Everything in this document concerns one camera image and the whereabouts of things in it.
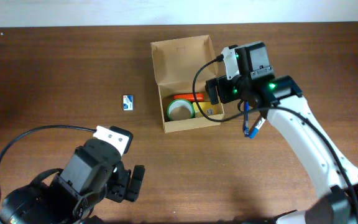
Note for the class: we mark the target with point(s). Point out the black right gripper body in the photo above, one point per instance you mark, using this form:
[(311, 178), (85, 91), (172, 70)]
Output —
[(217, 90)]

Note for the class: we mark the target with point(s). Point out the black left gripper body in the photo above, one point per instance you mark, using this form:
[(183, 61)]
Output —
[(124, 185)]

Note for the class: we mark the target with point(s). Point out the yellow sticky note pad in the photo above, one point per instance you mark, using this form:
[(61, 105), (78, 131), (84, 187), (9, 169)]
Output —
[(207, 108)]

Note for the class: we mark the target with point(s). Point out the orange highlighter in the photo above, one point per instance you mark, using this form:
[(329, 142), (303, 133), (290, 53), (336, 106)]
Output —
[(190, 97)]

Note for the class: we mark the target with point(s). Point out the brown cardboard box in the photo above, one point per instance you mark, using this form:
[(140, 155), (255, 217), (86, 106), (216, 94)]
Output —
[(175, 64)]

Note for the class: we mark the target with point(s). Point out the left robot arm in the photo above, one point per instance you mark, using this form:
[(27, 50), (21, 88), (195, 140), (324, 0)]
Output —
[(35, 203)]

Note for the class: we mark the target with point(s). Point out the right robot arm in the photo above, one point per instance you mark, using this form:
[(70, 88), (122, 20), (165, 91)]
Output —
[(280, 101)]

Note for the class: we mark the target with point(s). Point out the green tape roll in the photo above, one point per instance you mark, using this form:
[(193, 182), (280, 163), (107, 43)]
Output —
[(180, 109)]

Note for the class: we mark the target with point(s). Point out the blue ballpoint pen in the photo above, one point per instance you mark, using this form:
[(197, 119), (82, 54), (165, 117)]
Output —
[(246, 120)]

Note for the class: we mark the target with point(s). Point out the blue whiteboard marker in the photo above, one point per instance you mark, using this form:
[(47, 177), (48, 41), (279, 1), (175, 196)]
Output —
[(256, 127)]

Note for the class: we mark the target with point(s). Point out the small blue white card box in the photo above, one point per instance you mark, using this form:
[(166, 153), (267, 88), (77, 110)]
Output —
[(128, 102)]

